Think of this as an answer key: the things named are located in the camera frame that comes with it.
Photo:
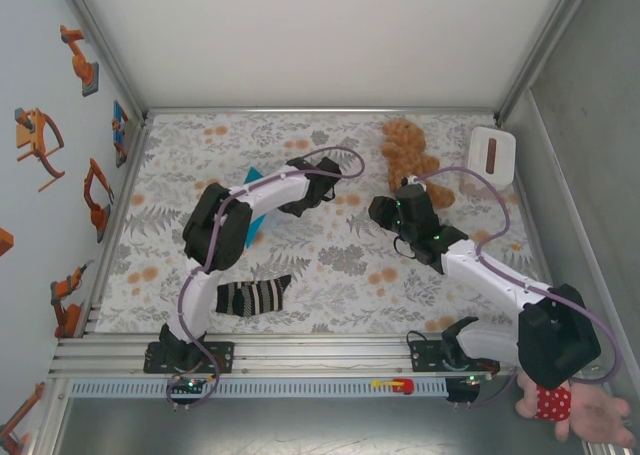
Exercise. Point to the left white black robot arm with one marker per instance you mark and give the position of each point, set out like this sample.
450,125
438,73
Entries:
217,225

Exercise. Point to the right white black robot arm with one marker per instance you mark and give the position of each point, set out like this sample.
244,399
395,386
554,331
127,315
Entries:
555,335

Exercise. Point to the blue foam sheet right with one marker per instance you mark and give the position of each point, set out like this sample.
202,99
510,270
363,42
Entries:
200,140

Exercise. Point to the brown teddy bear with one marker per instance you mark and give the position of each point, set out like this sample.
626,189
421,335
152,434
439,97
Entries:
405,140

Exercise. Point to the white tissue box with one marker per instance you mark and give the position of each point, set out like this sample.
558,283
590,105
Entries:
487,145

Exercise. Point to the black beige striped sock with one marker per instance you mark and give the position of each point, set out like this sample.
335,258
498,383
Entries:
250,297

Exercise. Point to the red yellow small toy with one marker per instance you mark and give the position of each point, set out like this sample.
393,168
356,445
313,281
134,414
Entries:
400,385

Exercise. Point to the small circuit board with LEDs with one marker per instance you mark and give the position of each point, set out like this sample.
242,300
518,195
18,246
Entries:
470,381
190,385

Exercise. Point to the pink plush with dotted cloth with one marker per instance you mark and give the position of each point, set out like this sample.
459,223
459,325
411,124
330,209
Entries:
590,417

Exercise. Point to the thin aluminium frame rail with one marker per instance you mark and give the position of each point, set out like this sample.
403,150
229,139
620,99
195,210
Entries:
320,110

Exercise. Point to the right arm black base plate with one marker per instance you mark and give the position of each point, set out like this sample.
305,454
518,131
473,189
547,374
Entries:
422,357

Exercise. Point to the wide aluminium frame rail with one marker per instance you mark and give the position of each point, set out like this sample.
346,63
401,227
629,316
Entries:
325,355

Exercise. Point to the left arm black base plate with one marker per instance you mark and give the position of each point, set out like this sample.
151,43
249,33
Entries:
222,357

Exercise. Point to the blue orange machine wall sticker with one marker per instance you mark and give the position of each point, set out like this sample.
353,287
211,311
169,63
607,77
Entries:
119,125

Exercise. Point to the aluminium frame post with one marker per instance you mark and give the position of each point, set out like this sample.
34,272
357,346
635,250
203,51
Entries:
540,50
100,40

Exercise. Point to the orange claw wall sticker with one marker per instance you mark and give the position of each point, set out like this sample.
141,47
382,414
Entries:
27,137

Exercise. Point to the orange block wall sticker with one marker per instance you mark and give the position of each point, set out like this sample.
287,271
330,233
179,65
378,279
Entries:
5,242

